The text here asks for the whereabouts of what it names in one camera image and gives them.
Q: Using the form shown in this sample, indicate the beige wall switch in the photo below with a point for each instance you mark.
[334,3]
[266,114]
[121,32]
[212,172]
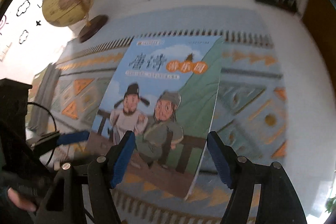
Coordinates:
[5,54]

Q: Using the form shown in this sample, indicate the stack of thin books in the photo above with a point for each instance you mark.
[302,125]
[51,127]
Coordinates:
[44,98]

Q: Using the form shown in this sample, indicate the light blue book with two men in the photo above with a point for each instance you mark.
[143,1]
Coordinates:
[157,82]

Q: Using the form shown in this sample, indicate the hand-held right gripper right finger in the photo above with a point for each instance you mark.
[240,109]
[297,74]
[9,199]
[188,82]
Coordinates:
[219,158]

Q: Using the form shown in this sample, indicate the small potted green plant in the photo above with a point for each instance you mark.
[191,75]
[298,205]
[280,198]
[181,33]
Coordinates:
[331,204]

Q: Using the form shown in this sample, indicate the person's left hand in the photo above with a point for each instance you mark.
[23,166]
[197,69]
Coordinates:
[18,199]

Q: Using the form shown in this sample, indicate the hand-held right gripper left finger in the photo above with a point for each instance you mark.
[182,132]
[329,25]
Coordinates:
[123,158]

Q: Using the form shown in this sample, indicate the patterned blue and orange mat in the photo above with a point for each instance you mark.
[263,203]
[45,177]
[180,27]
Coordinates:
[249,98]

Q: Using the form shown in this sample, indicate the black cloud wall sticker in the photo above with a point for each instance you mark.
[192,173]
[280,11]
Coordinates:
[23,37]
[23,8]

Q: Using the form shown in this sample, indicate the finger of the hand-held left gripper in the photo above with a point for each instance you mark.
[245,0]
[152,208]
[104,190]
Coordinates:
[73,137]

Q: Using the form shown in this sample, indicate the yellow desk globe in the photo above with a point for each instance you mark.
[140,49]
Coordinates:
[65,1]

